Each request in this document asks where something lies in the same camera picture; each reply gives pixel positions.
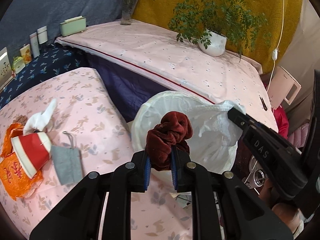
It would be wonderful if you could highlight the glass jar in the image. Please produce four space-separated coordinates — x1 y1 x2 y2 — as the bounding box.
247 168 271 188

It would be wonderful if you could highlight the pink embroidered tablecloth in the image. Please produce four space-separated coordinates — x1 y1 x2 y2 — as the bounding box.
55 19 278 132

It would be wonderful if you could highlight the short white bottle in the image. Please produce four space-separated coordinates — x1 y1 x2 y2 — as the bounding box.
37 26 49 44

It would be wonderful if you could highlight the dark red velvet scrunchie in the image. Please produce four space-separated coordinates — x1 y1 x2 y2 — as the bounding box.
146 111 194 172

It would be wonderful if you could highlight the white cable with switch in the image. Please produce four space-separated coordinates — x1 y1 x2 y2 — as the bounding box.
266 0 286 93

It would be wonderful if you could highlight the red garment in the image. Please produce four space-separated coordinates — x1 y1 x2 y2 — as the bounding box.
272 105 289 138

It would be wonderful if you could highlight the glass vase with pink flowers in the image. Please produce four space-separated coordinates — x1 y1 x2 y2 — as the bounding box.
116 0 147 26

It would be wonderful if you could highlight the grey drawstring pouch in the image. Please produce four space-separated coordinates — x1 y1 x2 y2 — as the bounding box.
51 132 83 186

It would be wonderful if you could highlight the orange flower print tin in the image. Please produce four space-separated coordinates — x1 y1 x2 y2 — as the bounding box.
20 44 33 64

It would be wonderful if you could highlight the blue-grey cloth backdrop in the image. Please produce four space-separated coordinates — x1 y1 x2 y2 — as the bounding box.
0 0 146 63

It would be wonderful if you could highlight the beige dotted scrunchie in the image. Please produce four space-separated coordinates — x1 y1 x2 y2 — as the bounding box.
13 114 28 126

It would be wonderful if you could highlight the person's right hand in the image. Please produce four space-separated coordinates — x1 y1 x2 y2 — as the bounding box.
259 180 306 235

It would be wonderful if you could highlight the green plant in white pot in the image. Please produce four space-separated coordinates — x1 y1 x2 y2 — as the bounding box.
152 0 273 63

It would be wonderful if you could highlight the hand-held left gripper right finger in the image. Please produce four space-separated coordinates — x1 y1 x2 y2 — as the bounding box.
171 146 293 240

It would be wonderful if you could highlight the pink quilted garment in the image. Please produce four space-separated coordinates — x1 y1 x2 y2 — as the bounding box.
287 122 311 151

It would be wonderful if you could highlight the pale green lidded box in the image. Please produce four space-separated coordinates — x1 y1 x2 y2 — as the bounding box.
59 16 87 37

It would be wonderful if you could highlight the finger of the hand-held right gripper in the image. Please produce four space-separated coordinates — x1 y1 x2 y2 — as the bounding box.
227 106 261 136

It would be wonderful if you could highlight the small green packet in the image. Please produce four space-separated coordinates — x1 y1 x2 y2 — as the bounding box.
12 56 26 73

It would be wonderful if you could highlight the orange printed wrapper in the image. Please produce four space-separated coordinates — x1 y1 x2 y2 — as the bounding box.
0 122 43 201

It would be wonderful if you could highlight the white crumpled tissue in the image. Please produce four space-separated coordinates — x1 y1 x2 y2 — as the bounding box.
23 99 58 133

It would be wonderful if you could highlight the white printed card box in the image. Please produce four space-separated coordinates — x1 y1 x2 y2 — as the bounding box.
0 47 15 91

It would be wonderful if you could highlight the red and white paper cup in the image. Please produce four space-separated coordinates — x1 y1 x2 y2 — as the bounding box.
10 131 52 180

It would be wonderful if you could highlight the pale pink appliance with handle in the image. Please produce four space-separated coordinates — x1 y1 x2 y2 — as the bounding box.
267 66 302 110

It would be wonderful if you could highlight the trash bin with white bag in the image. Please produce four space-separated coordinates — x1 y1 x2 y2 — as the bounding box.
130 90 247 178

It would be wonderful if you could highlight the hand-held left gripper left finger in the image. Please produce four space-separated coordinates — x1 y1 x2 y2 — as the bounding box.
29 150 151 240

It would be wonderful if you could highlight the navy leaf print cloth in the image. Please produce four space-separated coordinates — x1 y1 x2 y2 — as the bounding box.
0 42 88 111

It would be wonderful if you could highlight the tall white tube bottle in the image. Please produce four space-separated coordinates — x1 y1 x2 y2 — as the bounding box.
29 33 41 58

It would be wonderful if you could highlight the dark purple cloth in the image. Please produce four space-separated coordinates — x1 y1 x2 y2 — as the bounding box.
86 52 213 123

